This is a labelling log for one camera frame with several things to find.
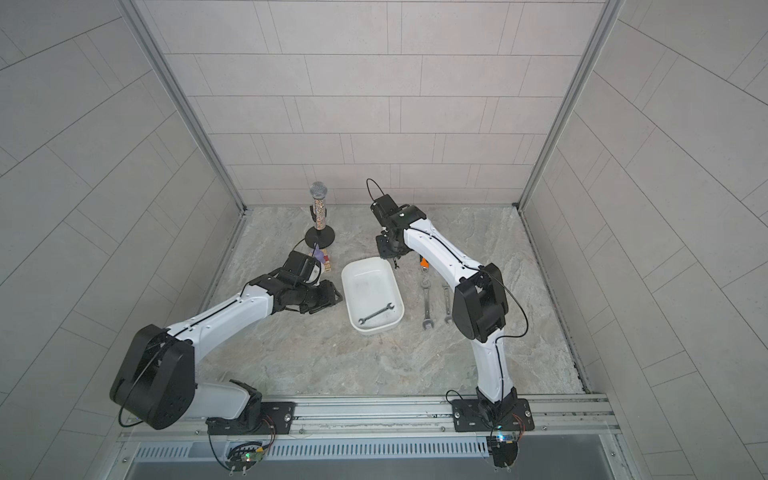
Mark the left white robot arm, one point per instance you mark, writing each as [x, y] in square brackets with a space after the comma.
[157, 380]

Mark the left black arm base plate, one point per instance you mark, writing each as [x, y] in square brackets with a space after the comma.
[264, 418]

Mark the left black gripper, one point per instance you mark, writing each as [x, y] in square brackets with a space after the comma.
[328, 298]

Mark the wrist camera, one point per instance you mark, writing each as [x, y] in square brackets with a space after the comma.
[301, 267]
[393, 210]

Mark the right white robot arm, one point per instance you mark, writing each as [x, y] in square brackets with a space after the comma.
[480, 302]

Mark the purple toy on wooden block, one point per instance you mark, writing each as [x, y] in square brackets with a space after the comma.
[322, 256]

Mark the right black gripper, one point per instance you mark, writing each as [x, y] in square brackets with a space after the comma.
[386, 250]

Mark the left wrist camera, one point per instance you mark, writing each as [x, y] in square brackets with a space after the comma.
[301, 267]

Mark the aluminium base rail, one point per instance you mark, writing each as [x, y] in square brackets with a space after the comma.
[347, 428]

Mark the green circuit board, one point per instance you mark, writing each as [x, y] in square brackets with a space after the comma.
[241, 458]
[502, 450]

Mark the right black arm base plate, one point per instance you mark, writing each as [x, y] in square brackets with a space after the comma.
[478, 415]

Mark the silver wrench lying in box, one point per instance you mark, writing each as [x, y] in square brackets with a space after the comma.
[386, 308]

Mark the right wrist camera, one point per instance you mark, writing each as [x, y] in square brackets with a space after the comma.
[393, 210]

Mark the white storage box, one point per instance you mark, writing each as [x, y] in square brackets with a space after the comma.
[368, 285]

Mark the right green circuit board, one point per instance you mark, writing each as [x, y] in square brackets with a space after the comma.
[502, 450]

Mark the silver combination wrench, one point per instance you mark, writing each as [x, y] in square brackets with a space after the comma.
[447, 300]

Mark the left green circuit board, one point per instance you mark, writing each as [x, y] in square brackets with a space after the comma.
[241, 458]

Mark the long silver wrench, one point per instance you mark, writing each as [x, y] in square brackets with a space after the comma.
[428, 322]

